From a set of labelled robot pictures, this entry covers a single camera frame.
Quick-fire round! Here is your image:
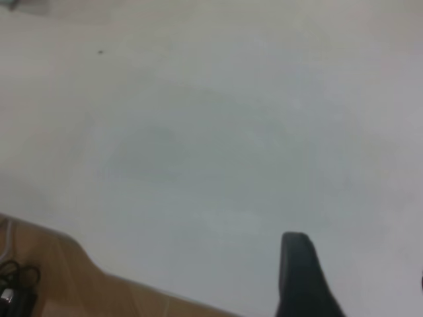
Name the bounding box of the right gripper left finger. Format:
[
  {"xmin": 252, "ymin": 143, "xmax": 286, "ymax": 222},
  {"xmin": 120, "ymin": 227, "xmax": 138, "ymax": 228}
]
[{"xmin": 275, "ymin": 231, "xmax": 346, "ymax": 317}]

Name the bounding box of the black box with silver connector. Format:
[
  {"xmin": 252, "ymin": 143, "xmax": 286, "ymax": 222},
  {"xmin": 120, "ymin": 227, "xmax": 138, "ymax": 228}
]
[{"xmin": 0, "ymin": 286, "xmax": 38, "ymax": 317}]

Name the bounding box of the black cable tangle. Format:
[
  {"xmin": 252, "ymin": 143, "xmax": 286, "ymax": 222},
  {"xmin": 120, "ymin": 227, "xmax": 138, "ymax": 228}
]
[{"xmin": 0, "ymin": 260, "xmax": 42, "ymax": 293}]

